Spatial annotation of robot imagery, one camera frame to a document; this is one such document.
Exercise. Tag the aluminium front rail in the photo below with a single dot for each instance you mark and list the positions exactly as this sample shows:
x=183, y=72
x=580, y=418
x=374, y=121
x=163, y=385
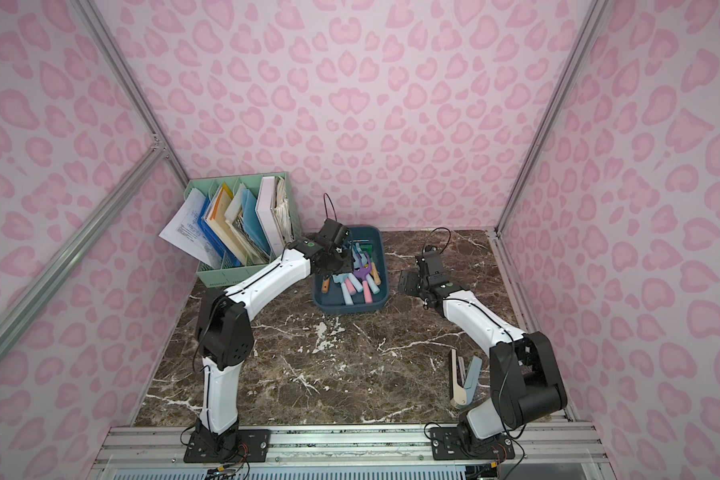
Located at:
x=548, y=450

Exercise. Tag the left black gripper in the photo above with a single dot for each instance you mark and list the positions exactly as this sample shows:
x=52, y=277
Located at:
x=341, y=253

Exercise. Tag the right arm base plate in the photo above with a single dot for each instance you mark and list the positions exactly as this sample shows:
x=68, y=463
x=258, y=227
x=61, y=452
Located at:
x=455, y=443

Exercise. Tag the light blue rake white handle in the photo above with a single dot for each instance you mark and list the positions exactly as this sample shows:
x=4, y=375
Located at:
x=372, y=284

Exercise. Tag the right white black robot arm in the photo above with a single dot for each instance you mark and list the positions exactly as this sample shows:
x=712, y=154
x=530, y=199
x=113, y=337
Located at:
x=525, y=381

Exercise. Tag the teal plastic storage box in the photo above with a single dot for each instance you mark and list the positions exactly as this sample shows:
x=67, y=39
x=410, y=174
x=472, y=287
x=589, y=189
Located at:
x=332, y=303

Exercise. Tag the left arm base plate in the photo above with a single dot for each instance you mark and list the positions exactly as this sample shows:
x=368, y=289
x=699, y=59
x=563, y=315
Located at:
x=247, y=444

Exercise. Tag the light blue folder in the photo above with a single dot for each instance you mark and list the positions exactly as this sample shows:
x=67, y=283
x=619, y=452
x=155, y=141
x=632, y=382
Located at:
x=251, y=224

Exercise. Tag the orange beige folder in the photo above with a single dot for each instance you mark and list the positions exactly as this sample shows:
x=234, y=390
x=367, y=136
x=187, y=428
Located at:
x=216, y=220

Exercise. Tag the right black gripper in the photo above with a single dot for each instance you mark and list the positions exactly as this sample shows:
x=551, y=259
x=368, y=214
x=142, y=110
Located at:
x=420, y=281

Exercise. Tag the green file organizer crate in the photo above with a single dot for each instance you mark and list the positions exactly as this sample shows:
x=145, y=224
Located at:
x=217, y=278

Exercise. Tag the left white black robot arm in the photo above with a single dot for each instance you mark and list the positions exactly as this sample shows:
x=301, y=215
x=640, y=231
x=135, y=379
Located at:
x=225, y=319

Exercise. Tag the purple rake pink handle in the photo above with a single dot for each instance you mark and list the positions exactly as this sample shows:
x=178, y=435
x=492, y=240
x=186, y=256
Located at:
x=350, y=286
x=361, y=271

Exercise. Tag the green rake thin wooden handle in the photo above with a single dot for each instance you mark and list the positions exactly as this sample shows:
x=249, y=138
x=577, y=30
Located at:
x=366, y=247

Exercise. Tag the white book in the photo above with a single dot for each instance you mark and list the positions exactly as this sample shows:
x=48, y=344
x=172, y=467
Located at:
x=273, y=213

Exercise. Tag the white printed paper sheet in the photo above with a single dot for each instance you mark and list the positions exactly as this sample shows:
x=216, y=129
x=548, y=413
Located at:
x=183, y=231

